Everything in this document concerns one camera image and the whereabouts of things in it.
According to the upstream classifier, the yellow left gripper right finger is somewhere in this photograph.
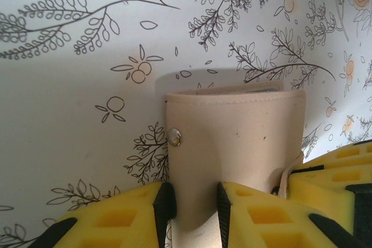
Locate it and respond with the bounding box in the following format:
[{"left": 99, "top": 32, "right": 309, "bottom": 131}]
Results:
[{"left": 217, "top": 181, "right": 360, "bottom": 248}]

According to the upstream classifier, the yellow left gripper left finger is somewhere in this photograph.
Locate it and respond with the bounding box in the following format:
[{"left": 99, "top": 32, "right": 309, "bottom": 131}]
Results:
[{"left": 28, "top": 182, "right": 178, "bottom": 248}]

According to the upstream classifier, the beige leather card holder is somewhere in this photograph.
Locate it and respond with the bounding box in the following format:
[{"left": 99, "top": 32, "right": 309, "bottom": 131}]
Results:
[{"left": 165, "top": 82, "right": 308, "bottom": 248}]

